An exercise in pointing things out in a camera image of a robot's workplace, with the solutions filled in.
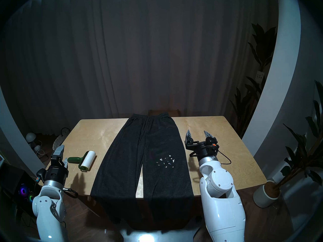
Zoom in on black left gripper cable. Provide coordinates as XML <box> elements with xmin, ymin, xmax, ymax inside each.
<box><xmin>63</xmin><ymin>187</ymin><xmax>78</xmax><ymax>198</ymax></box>

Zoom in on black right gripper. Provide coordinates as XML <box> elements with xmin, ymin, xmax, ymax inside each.
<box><xmin>185</xmin><ymin>129</ymin><xmax>218</xmax><ymax>161</ymax></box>

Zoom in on tall dark leafy plant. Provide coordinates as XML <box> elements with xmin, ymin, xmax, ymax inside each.
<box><xmin>230</xmin><ymin>23</ymin><xmax>278</xmax><ymax>138</ymax></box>

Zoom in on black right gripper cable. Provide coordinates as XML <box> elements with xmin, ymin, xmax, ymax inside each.
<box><xmin>218</xmin><ymin>149</ymin><xmax>232</xmax><ymax>165</ymax></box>

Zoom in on potted plant in white pot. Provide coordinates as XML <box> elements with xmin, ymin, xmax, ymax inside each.
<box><xmin>253</xmin><ymin>80</ymin><xmax>323</xmax><ymax>208</ymax></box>

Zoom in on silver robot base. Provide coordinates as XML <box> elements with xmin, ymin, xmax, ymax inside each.
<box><xmin>119</xmin><ymin>219</ymin><xmax>202</xmax><ymax>242</ymax></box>

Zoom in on dark grey pants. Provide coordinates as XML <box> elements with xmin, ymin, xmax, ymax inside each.
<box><xmin>90</xmin><ymin>113</ymin><xmax>195</xmax><ymax>230</ymax></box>

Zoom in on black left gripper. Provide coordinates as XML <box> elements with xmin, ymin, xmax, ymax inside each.
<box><xmin>45</xmin><ymin>145</ymin><xmax>69</xmax><ymax>184</ymax></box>

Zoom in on woven wicker basket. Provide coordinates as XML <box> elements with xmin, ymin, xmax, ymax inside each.
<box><xmin>52</xmin><ymin>128</ymin><xmax>72</xmax><ymax>151</ymax></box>

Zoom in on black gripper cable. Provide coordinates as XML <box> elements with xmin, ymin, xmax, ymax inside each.
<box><xmin>63</xmin><ymin>187</ymin><xmax>78</xmax><ymax>198</ymax></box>
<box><xmin>218</xmin><ymin>149</ymin><xmax>232</xmax><ymax>165</ymax></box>

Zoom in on green handled white lint roller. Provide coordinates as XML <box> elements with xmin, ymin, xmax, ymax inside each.
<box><xmin>67</xmin><ymin>150</ymin><xmax>96</xmax><ymax>172</ymax></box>

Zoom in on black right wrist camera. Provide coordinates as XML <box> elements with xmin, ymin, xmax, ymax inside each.
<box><xmin>204</xmin><ymin>137</ymin><xmax>219</xmax><ymax>154</ymax></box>

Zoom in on black computer with RGB fans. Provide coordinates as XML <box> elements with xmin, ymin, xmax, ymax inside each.
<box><xmin>0</xmin><ymin>163</ymin><xmax>41</xmax><ymax>217</ymax></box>

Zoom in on white lint debris scraps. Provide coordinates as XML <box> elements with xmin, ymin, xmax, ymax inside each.
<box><xmin>156</xmin><ymin>155</ymin><xmax>176</xmax><ymax>168</ymax></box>

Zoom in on grey pleated curtain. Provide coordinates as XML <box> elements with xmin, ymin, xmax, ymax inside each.
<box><xmin>3</xmin><ymin>0</ymin><xmax>278</xmax><ymax>136</ymax></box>

